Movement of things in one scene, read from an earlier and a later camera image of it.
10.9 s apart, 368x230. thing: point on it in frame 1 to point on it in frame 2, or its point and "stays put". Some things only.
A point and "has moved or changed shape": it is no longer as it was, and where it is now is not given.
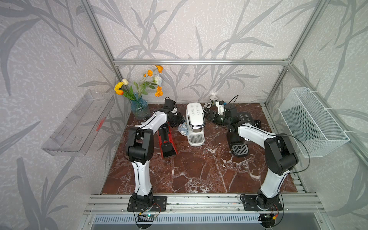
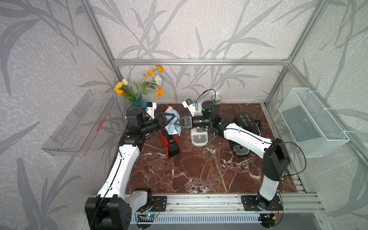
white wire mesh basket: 316,131 stays put
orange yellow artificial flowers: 154,81 stays put
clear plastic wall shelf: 76,133 stays put
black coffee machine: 239,147 stays put
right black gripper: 212,113 to 189,122
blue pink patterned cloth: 183,129 has moved or changed shape
